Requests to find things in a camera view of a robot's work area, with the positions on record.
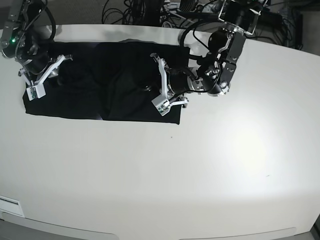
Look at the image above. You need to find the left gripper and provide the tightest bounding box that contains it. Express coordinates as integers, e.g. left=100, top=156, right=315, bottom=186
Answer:
left=150, top=53, right=200, bottom=108

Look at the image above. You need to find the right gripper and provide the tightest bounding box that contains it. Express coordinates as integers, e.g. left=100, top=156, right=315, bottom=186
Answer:
left=18, top=54, right=73, bottom=87

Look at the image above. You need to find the black T-shirt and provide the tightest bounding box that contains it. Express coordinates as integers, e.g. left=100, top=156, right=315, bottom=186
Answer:
left=23, top=41, right=190, bottom=124

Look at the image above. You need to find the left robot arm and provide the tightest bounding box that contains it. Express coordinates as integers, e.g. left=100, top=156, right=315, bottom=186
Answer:
left=150, top=0, right=266, bottom=116

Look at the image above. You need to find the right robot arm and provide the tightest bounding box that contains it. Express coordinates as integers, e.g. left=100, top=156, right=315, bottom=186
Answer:
left=0, top=0, right=73, bottom=90

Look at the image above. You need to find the white power strip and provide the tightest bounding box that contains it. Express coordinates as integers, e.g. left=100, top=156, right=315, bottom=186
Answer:
left=194, top=0, right=223, bottom=14

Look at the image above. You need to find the white label plate on table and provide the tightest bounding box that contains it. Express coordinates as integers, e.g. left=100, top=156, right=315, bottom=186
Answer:
left=0, top=195, right=25, bottom=218

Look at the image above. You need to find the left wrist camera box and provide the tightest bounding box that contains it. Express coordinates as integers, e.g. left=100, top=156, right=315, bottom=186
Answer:
left=151, top=95, right=171, bottom=116

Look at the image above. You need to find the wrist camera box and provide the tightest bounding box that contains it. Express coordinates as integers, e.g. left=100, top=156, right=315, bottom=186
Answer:
left=151, top=95, right=171, bottom=116
left=26, top=84, right=46, bottom=101

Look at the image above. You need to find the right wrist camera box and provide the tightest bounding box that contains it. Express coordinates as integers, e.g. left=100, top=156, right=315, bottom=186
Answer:
left=26, top=84, right=46, bottom=101

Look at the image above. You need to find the black support post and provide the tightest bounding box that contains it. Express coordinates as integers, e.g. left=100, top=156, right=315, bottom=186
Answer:
left=142, top=0, right=162, bottom=27

